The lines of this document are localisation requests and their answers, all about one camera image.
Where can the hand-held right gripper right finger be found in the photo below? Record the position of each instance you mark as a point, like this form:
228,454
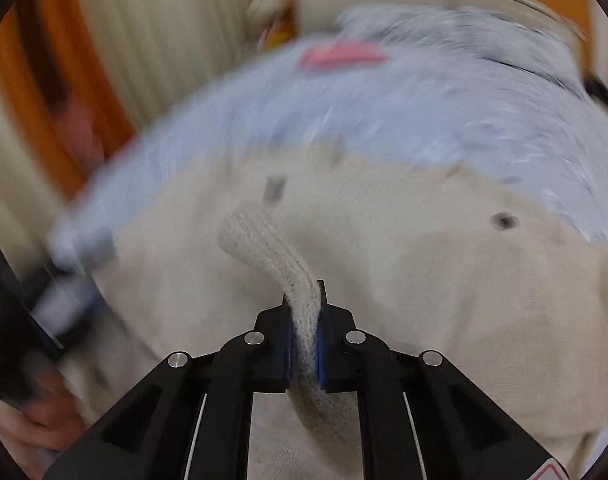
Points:
322,355

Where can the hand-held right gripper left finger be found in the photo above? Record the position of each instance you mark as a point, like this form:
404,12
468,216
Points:
285,350

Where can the beige knit sweater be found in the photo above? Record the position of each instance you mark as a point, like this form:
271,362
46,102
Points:
399,250

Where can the person's left hand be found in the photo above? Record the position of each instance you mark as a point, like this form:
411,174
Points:
38,422

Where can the grey butterfly print duvet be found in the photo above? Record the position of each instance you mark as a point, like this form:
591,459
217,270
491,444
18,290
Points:
384,115

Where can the folded pink cloth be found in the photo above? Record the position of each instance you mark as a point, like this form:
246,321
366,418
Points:
341,55

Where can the cream pleated curtain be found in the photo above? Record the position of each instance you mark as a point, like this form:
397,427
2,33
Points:
158,35

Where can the black bag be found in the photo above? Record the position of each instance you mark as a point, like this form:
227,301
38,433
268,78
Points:
601,91

